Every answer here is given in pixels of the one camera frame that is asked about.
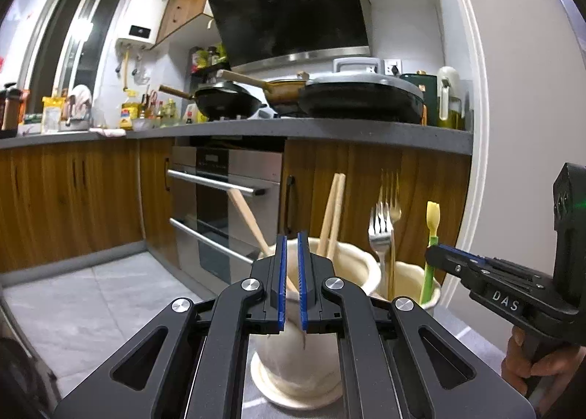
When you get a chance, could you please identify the green spice jars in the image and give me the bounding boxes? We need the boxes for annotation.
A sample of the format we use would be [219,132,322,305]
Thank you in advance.
[190,44,230,72]

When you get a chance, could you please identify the grey boxy appliance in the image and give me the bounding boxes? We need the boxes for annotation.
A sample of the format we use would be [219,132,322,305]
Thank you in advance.
[333,57,384,77]

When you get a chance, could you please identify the cream floral ceramic utensil holder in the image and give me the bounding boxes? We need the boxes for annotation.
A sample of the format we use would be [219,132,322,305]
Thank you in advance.
[249,236,444,397]

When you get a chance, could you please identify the wooden base cabinet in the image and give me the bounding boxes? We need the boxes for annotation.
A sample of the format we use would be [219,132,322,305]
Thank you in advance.
[0,137,177,274]
[280,137,472,310]

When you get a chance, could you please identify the wooden chopstick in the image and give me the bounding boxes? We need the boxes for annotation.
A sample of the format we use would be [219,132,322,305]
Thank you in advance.
[324,174,347,260]
[317,173,340,257]

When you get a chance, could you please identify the grey kitchen countertop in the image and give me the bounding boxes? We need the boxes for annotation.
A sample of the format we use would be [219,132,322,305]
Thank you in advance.
[0,117,474,156]

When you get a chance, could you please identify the cream ceramic drip saucer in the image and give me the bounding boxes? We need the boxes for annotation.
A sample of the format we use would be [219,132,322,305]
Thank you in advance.
[249,350,344,411]

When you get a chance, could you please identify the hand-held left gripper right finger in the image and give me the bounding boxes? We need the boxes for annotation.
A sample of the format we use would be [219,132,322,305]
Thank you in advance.
[297,231,536,419]

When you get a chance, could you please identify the dark red lidded jar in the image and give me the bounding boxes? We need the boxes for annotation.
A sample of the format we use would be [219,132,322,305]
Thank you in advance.
[0,82,30,138]

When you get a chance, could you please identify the white dish cloth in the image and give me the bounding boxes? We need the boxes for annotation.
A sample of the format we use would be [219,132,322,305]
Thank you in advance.
[89,126,126,140]

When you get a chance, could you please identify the yellow cooking oil bottle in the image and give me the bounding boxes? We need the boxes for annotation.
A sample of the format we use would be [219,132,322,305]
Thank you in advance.
[120,92,140,130]

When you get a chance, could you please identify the stainless built-in oven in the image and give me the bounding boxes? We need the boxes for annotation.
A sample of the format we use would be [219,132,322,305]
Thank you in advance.
[166,137,287,287]

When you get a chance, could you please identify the dark green canister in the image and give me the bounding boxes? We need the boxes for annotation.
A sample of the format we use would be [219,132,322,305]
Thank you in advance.
[400,73,441,127]

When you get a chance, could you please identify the person's right hand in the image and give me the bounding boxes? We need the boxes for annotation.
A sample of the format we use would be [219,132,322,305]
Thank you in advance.
[504,325,586,406]

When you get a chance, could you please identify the grey lidded pan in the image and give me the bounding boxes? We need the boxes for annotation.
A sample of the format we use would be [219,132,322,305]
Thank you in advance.
[298,72,427,123]

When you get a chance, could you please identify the frying pan with wooden handle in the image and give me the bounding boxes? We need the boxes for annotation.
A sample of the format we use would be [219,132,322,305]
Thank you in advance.
[219,70,321,114]

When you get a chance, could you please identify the wooden spoon handle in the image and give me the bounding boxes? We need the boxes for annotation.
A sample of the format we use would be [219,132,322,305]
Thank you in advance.
[227,189,300,294]

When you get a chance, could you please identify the white water heater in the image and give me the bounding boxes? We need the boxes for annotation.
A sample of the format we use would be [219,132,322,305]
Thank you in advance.
[114,0,170,51]

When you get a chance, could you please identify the row of condiment bottles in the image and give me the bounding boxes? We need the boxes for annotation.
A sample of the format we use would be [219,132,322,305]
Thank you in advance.
[140,92,197,127]

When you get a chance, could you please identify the gold fork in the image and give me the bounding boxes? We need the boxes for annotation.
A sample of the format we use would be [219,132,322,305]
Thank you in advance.
[379,169,404,303]

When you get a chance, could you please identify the glass sliding window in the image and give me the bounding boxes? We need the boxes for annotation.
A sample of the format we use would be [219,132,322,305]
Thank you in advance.
[23,0,131,97]

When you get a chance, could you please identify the black wok with wooden handle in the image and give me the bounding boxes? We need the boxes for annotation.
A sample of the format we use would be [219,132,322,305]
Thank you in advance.
[159,81,268,121]

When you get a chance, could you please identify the yellow food packet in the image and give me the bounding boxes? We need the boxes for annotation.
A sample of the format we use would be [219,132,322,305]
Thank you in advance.
[42,96,65,133]

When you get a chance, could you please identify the white-topped oil bottle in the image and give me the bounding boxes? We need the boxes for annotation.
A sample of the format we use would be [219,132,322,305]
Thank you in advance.
[436,66,467,130]

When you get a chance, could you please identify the black range hood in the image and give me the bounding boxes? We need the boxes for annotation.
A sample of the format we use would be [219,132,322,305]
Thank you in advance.
[205,0,372,72]

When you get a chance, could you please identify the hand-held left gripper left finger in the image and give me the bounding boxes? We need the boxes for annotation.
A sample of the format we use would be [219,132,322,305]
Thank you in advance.
[54,235,288,419]

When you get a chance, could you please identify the silver fork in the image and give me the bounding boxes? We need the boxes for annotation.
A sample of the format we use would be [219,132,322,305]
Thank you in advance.
[367,201,395,305]

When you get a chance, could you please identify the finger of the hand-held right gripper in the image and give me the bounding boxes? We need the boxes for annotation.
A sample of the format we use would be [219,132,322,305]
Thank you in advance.
[425,249,534,297]
[430,242,550,287]

